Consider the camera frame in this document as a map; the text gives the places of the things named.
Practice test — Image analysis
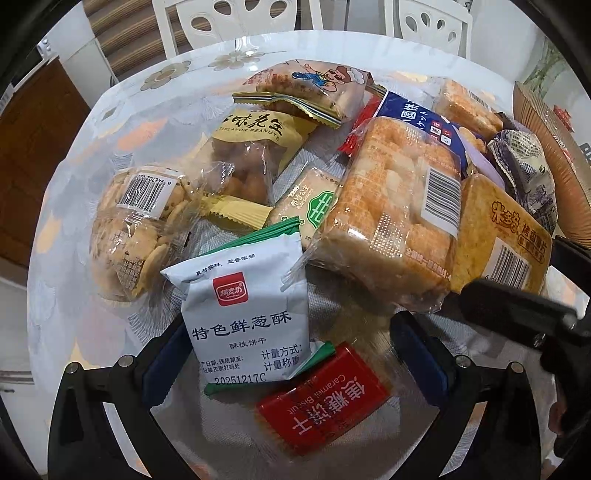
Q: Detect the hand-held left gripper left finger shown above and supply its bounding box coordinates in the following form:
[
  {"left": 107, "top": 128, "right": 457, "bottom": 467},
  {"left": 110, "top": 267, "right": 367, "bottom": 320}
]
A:
[{"left": 47, "top": 315, "right": 193, "bottom": 480}]

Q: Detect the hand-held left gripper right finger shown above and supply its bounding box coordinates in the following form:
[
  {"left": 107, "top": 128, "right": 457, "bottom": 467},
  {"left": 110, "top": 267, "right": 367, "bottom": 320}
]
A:
[{"left": 390, "top": 312, "right": 560, "bottom": 480}]

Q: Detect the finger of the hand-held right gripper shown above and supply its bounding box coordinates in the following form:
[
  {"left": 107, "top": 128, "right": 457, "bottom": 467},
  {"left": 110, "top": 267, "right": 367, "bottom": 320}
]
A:
[{"left": 459, "top": 278, "right": 581, "bottom": 345}]

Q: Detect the orange toast slice bag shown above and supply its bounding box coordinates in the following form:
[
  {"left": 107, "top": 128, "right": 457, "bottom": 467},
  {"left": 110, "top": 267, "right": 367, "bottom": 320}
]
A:
[{"left": 449, "top": 173, "right": 553, "bottom": 296}]

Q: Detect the clear bag of round crackers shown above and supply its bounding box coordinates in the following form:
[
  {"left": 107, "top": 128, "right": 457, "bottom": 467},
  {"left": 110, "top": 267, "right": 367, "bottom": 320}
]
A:
[{"left": 90, "top": 165, "right": 206, "bottom": 302}]

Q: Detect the person's right hand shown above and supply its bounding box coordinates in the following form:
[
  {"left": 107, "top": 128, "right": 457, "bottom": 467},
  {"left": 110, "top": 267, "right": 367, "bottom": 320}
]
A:
[{"left": 551, "top": 381, "right": 570, "bottom": 435}]

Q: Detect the brown woven basket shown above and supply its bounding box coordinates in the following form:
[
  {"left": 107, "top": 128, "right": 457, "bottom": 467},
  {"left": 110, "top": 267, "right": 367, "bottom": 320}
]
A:
[{"left": 512, "top": 80, "right": 591, "bottom": 241}]

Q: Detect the white and green cracker packet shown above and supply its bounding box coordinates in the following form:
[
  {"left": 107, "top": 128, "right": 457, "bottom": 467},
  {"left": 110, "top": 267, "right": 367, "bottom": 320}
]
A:
[{"left": 160, "top": 215, "right": 338, "bottom": 398}]

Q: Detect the red caramel biscuit packet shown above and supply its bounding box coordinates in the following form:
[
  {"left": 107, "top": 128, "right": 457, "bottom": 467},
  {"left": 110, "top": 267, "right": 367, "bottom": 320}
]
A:
[{"left": 255, "top": 342, "right": 392, "bottom": 457}]

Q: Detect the grey and purple snack packet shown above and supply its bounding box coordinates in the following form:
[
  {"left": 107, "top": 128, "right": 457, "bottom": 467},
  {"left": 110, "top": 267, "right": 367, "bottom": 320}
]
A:
[{"left": 486, "top": 128, "right": 560, "bottom": 237}]

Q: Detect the clear bag of square crackers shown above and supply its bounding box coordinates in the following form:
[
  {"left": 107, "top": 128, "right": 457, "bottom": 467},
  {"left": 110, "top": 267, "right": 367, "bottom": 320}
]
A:
[{"left": 302, "top": 117, "right": 463, "bottom": 315}]

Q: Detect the red ornament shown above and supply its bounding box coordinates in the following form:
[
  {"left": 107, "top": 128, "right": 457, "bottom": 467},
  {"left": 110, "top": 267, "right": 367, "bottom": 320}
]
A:
[{"left": 553, "top": 104, "right": 576, "bottom": 136}]

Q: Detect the cream and green biscuit packet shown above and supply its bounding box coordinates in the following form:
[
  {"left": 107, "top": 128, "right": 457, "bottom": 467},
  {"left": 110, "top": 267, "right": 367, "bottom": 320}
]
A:
[{"left": 267, "top": 166, "right": 343, "bottom": 250}]

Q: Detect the clear packet of golden crackers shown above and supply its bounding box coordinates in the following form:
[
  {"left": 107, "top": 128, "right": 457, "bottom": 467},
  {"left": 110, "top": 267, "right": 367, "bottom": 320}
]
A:
[{"left": 433, "top": 78, "right": 505, "bottom": 140}]

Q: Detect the blue snack packet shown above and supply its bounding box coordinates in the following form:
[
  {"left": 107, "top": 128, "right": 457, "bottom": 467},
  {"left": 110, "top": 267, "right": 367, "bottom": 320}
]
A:
[{"left": 375, "top": 90, "right": 488, "bottom": 178}]

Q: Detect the yellow peanut packet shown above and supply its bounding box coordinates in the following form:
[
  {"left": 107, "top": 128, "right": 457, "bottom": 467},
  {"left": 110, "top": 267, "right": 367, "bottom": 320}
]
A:
[{"left": 202, "top": 91, "right": 320, "bottom": 232}]

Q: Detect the small red snack packet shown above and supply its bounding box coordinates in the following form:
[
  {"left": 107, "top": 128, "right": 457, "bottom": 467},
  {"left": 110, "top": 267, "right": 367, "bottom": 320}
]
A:
[{"left": 337, "top": 95, "right": 385, "bottom": 154}]

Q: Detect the brown wooden cabinet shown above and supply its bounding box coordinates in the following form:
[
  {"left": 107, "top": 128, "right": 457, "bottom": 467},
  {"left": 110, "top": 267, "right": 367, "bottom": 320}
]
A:
[{"left": 0, "top": 59, "right": 92, "bottom": 271}]

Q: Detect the white cutout chair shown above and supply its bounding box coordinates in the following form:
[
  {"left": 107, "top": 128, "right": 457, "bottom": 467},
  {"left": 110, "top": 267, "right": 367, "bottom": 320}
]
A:
[
  {"left": 151, "top": 0, "right": 325, "bottom": 49},
  {"left": 382, "top": 0, "right": 475, "bottom": 62}
]

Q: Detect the cartoon chef cracker packet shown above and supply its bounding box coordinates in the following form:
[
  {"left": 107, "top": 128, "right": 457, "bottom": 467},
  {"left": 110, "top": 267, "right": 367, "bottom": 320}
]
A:
[{"left": 240, "top": 62, "right": 376, "bottom": 126}]

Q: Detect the striped brown curtain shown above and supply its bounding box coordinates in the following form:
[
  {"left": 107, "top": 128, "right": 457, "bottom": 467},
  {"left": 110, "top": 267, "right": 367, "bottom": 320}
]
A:
[{"left": 89, "top": 0, "right": 185, "bottom": 80}]

